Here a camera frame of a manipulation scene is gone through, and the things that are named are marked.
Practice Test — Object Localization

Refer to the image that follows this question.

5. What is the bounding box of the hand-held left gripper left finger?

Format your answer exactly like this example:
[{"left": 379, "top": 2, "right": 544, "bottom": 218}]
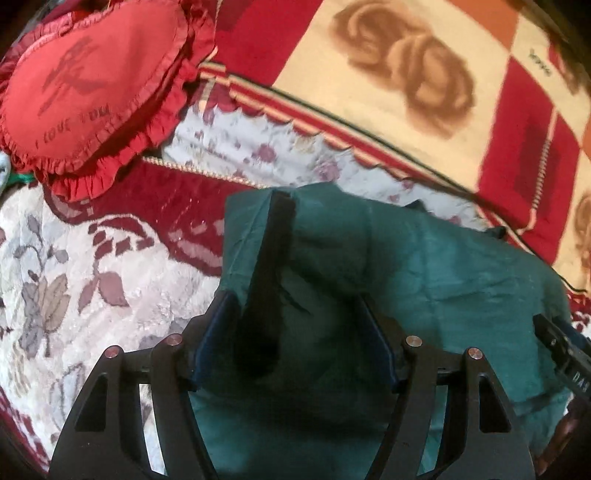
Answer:
[{"left": 48, "top": 291, "right": 241, "bottom": 480}]

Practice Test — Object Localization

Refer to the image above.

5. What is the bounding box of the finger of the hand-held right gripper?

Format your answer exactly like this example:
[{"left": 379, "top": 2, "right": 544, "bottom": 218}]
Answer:
[{"left": 532, "top": 314, "right": 591, "bottom": 370}]

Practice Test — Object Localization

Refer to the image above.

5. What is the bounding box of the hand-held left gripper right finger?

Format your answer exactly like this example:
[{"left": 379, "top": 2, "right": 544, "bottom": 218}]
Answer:
[{"left": 355, "top": 298, "right": 536, "bottom": 480}]

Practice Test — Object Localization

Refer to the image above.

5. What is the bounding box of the green quilted puffer jacket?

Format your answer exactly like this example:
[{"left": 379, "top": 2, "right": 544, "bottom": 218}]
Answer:
[{"left": 188, "top": 182, "right": 575, "bottom": 480}]

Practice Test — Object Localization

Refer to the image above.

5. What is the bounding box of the person's right hand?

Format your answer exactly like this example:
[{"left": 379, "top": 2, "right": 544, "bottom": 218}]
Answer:
[{"left": 540, "top": 405, "right": 580, "bottom": 468}]

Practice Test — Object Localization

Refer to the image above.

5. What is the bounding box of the floral white and red bedspread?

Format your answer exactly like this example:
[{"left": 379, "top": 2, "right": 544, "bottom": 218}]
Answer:
[{"left": 0, "top": 87, "right": 591, "bottom": 476}]

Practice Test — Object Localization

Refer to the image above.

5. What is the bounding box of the red and yellow checkered blanket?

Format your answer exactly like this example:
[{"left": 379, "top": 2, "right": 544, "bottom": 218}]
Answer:
[{"left": 198, "top": 0, "right": 591, "bottom": 296}]

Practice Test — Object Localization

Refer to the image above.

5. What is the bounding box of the red heart-shaped ruffled pillow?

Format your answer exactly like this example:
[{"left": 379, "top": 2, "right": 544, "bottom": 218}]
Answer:
[{"left": 0, "top": 0, "right": 219, "bottom": 202}]

